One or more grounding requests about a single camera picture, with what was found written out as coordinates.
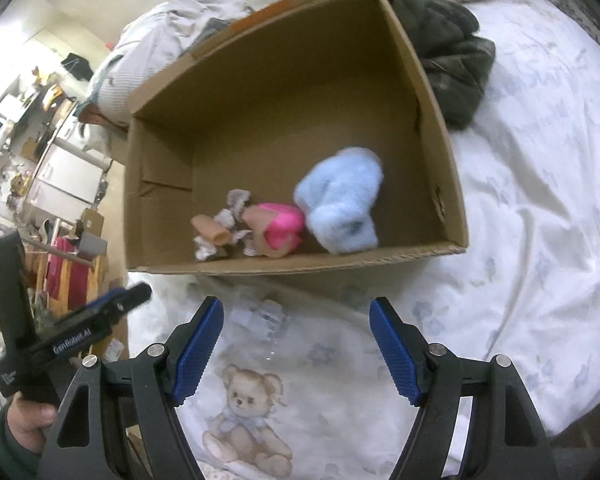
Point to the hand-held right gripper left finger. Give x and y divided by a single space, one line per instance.
195 355

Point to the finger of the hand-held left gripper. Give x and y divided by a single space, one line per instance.
136 295
105 306

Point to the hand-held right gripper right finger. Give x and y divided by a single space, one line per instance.
395 355

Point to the beige soft pouch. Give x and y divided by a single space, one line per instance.
210 230

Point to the light blue fluffy toy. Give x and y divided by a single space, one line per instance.
340 200

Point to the brown cardboard box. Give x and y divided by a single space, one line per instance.
280 110

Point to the person's left forearm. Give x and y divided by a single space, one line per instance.
7 452

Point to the person's left hand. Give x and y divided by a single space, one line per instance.
30 425

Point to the wooden rack with red cloth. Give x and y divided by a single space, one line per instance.
65 270

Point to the clear plastic packet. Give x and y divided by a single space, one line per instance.
257 317

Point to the white cabinet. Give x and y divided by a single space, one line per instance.
70 175

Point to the white teddy bear printed duvet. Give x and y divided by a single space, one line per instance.
530 210

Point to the black hanging garment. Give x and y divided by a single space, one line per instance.
77 66

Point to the beige quilted comforter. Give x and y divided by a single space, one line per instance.
145 50

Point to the dark green jacket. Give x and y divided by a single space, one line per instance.
450 50

